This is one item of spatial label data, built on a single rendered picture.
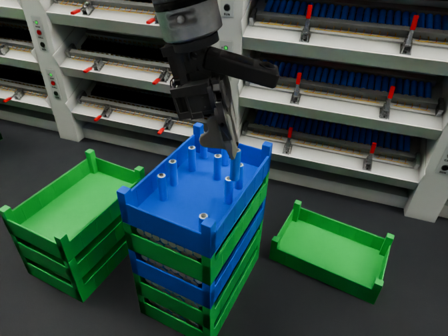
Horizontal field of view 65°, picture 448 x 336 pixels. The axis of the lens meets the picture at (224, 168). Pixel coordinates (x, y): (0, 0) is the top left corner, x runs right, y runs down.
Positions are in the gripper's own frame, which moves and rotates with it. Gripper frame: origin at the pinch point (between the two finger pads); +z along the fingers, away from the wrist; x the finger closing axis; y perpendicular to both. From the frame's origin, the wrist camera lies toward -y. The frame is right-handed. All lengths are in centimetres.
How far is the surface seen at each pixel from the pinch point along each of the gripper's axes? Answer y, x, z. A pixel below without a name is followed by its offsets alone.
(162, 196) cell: 18.3, -2.4, 10.1
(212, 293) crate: 9.7, 9.5, 26.5
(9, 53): 96, -76, -15
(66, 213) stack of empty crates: 51, -12, 19
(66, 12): 60, -67, -24
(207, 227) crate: 5.6, 10.9, 8.1
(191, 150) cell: 12.9, -13.4, 6.2
